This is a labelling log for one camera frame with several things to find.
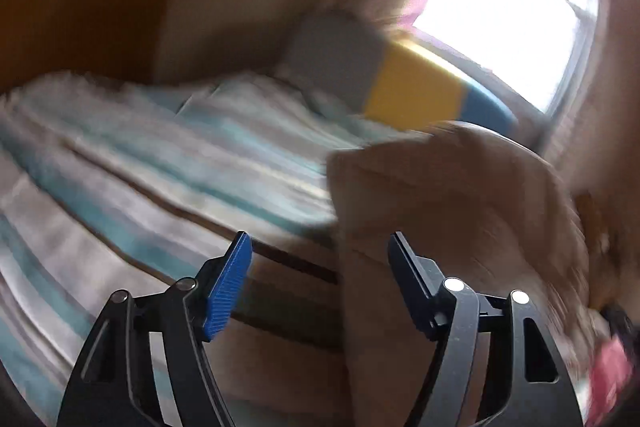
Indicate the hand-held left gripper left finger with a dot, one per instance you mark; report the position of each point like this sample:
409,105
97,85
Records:
227,292

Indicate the striped bed cover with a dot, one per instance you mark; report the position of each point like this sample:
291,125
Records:
125,167

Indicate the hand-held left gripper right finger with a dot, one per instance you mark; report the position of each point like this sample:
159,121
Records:
407,277

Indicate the grey yellow blue padded headboard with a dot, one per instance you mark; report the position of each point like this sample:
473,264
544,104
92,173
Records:
415,82

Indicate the white quilted jacket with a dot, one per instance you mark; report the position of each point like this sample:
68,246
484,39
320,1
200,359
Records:
450,187

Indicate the window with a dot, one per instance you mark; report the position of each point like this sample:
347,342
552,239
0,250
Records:
500,7

